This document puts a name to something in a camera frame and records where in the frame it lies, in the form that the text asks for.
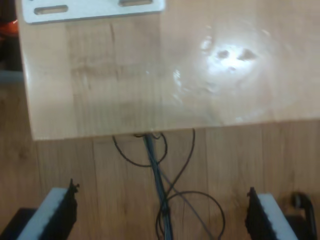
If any silver slotted metal plate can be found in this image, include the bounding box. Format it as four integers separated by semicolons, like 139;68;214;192
21;0;167;25

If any black cable bundle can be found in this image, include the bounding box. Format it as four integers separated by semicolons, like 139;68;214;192
142;132;176;240

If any thin black cable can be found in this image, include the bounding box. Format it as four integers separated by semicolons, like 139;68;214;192
154;127;225;240
111;132;168;168

